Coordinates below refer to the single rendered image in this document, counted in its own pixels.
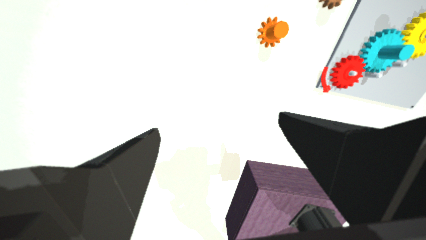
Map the red curved arrow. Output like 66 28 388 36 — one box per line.
321 67 330 92

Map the yellow gear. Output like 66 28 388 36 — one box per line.
402 13 426 58

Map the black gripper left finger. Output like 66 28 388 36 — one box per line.
0 127 161 240

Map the orange gear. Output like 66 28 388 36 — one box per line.
257 17 289 48

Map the tan gear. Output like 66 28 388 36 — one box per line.
319 0 343 9

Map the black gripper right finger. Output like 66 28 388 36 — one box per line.
278 111 426 226

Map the cyan toothed gear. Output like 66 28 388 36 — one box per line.
359 28 415 73

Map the red gear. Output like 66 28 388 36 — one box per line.
329 56 366 89

